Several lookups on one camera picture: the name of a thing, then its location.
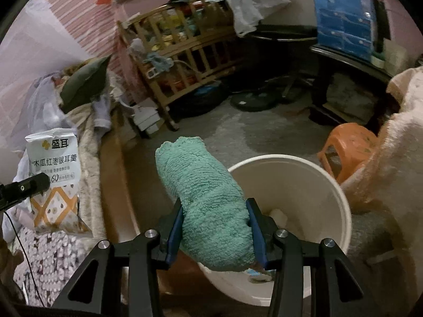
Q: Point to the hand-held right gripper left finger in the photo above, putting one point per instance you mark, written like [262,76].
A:
[173,234]

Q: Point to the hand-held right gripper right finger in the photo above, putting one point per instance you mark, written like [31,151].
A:
[256,237]

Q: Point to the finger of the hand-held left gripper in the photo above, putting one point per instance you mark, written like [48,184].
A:
[26,188]

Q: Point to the white snack packet orange pattern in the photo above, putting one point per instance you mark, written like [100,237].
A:
[56,158]

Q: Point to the green fuzzy towel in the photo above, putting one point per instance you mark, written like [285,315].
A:
[205,198]

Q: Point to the white plastic bucket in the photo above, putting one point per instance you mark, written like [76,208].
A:
[297,185]

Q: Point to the paper scraps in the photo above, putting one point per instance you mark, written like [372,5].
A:
[259,275]

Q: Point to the cream quilted bed cover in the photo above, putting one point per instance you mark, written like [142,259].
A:
[89,171]

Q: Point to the maroon white patterned blanket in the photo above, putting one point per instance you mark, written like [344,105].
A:
[56,257]

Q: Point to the pale lavender cloth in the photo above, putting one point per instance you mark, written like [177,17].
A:
[102,112]

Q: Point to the green pillow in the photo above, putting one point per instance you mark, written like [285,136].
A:
[84,82]

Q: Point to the white cardboard box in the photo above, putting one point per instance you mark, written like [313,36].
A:
[145,115]

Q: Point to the orange plastic stool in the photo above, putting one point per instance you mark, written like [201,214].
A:
[350,138]

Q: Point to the black fan base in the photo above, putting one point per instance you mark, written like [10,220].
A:
[254,100]

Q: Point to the black tire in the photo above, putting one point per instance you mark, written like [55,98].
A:
[205,100]

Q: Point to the peach fleece blanket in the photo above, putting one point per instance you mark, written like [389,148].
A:
[396,138]

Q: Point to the wooden crib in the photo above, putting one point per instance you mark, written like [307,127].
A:
[198,49]

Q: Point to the black desk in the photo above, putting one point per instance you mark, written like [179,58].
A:
[350,60]

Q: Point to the pale cardboard box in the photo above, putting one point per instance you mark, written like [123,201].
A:
[393,56]

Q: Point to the white plastic bag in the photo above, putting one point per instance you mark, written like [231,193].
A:
[244,3]

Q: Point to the blue tissue pack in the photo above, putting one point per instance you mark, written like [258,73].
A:
[343,16]

